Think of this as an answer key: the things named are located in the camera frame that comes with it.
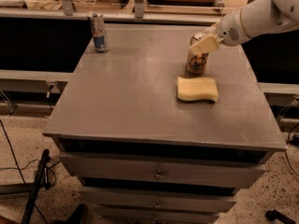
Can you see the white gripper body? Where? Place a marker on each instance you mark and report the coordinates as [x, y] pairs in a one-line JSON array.
[[230, 31]]

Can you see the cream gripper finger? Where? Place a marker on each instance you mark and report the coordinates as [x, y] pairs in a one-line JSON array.
[[204, 43], [211, 30]]

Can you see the orange soda can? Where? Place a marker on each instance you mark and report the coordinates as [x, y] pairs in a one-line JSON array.
[[196, 65]]

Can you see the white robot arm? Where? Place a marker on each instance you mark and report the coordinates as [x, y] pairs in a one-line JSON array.
[[256, 18]]

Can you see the redbull can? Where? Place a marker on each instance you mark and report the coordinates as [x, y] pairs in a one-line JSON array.
[[98, 31]]

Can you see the yellow sponge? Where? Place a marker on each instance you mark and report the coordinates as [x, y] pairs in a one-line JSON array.
[[197, 89]]

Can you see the grey drawer cabinet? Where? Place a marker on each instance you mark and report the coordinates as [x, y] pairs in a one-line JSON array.
[[139, 151]]

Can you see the black object floor right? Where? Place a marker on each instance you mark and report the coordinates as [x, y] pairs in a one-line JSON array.
[[273, 215]]

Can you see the black tripod leg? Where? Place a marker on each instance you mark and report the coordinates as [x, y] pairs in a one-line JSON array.
[[33, 191]]

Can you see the metal railing post middle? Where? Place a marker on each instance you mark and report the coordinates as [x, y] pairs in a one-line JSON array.
[[139, 9]]

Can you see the metal railing post left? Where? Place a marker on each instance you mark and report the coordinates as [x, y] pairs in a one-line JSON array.
[[68, 7]]

